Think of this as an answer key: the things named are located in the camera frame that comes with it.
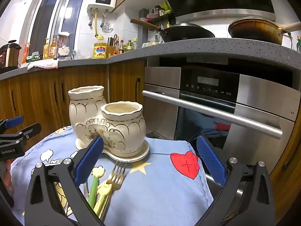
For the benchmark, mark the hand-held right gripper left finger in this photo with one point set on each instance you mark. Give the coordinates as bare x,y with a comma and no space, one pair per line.
90,157

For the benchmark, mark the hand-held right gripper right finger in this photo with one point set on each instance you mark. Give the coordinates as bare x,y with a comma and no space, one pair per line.
211,160

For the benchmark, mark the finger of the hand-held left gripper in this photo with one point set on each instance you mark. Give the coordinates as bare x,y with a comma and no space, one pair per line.
33,128
14,122

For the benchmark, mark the green utensil with yellow top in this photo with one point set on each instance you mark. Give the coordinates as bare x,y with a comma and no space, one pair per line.
95,186

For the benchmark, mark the silver fork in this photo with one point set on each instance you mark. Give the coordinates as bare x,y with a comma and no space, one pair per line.
120,169

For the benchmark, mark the gold fork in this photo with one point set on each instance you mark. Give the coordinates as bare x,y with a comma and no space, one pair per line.
115,184

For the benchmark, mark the cream ceramic double utensil holder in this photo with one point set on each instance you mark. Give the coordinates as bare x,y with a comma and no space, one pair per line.
127,127

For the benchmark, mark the silver utensil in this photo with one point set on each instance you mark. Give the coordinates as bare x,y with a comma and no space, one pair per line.
86,191

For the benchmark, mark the blue cartoon printed cloth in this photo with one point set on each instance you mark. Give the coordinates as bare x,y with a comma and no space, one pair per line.
160,188

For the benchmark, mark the white pink dish cloth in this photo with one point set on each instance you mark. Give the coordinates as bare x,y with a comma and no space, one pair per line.
43,64

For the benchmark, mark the green box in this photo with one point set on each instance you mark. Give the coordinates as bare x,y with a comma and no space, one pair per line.
34,57

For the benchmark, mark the silver electric pressure cooker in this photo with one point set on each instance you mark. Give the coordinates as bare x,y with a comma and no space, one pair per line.
8,54

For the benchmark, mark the orange bottle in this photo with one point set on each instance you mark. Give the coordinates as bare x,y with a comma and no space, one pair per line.
26,54

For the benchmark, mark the wooden base cabinet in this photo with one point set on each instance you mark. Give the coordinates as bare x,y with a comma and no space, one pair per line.
82,77

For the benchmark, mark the stainless built-in oven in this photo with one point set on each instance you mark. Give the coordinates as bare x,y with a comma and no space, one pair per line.
211,84

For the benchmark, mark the yellow liquid bottle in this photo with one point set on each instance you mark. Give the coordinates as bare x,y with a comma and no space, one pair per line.
46,50
53,49

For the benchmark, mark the faucet with white rag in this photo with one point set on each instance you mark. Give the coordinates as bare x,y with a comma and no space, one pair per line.
63,44

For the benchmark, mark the large yellow oil bottle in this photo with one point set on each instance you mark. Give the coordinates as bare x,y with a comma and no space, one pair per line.
100,50

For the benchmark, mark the wooden knife block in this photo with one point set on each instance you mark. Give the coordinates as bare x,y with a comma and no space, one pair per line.
110,50

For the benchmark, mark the grey speckled countertop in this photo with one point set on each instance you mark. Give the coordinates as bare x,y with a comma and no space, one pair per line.
188,49

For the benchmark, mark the row of sauce bottles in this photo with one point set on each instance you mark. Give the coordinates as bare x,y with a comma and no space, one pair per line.
125,46

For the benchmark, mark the sliding glass window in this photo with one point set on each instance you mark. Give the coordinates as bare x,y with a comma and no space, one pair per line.
58,9

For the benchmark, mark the olive oil bottle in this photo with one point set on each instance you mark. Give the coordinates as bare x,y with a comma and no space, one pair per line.
299,43

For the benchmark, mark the green packet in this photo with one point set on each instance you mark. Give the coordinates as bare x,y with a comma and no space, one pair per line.
166,8

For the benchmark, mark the black wall rack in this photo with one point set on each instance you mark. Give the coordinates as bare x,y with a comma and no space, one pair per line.
162,18

